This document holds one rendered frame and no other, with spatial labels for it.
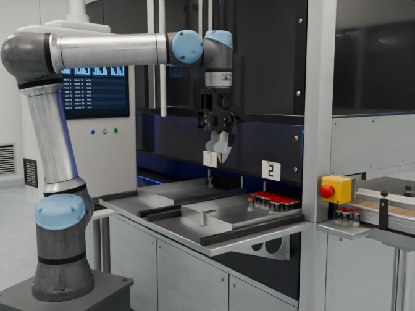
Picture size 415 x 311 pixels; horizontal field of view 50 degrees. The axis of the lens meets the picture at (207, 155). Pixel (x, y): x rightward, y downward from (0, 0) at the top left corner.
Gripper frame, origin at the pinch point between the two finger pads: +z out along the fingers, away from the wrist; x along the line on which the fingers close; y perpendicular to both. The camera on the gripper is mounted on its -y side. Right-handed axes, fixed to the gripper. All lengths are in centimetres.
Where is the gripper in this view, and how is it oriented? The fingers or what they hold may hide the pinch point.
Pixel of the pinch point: (223, 158)
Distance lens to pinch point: 128.3
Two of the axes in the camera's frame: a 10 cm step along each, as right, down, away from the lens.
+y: -7.9, 0.8, -6.0
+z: 0.0, 9.9, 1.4
